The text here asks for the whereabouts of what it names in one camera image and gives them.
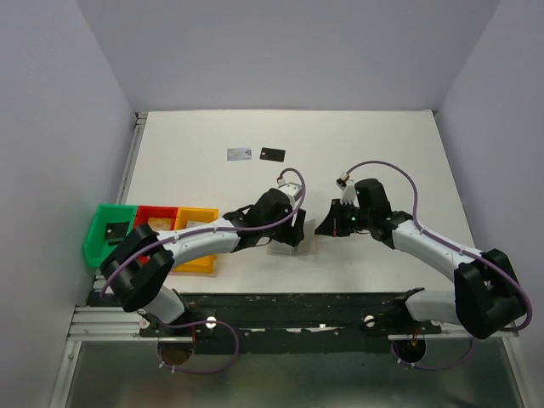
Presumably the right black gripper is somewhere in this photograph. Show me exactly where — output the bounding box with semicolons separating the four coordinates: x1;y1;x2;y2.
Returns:
315;198;372;237

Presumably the beige card holder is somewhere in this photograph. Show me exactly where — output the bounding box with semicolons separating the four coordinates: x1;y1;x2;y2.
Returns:
267;218;315;256

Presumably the black credit card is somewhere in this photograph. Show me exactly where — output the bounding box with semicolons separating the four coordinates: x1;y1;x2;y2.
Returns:
259;147;286;162

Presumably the silver credit card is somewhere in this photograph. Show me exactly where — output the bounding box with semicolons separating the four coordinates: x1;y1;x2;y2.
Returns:
226;148;252;162

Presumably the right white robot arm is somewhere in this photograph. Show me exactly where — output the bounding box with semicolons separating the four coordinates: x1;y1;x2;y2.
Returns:
315;176;528;339

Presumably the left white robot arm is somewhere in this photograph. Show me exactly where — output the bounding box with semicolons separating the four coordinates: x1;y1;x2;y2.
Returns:
99;183;305;336

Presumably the card in yellow bin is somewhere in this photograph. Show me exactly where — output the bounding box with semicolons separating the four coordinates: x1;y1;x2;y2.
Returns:
185;220;210;229

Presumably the yellow plastic bin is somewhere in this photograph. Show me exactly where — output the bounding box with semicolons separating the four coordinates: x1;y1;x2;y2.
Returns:
173;207;218;275

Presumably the tan item in red bin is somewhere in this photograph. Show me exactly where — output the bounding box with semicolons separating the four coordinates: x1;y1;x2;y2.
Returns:
147;217;173;231

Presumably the red plastic bin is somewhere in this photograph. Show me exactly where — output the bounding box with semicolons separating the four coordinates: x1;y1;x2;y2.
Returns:
126;205;179;269

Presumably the black item in green bin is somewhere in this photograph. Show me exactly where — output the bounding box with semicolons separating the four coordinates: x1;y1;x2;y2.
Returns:
104;221;130;246

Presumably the green plastic bin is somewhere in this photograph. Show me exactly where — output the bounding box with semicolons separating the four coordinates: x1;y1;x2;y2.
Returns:
83;204;138;269

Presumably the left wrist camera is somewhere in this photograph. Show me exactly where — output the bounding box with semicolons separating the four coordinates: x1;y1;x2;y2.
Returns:
276;178;302;201

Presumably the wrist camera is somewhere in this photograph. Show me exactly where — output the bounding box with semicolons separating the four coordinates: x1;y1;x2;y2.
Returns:
336;173;357;205
276;178;302;201

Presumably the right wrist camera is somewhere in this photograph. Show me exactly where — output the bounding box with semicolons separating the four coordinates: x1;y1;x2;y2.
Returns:
336;173;357;205

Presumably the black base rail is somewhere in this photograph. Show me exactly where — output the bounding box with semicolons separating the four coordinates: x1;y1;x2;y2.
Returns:
139;292;441;354

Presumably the aluminium side rail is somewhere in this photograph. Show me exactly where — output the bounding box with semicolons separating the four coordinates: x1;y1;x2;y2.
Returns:
115;112;149;205

